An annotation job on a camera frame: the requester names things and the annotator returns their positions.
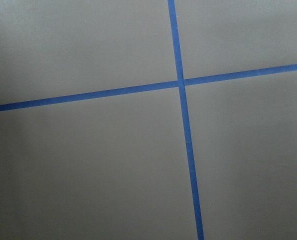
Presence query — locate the blue tape strip crossing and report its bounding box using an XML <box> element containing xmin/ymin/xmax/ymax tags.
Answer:
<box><xmin>167</xmin><ymin>0</ymin><xmax>205</xmax><ymax>240</ymax></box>

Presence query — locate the blue tape strip long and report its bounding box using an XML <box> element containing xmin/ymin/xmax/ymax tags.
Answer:
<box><xmin>0</xmin><ymin>64</ymin><xmax>297</xmax><ymax>112</ymax></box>

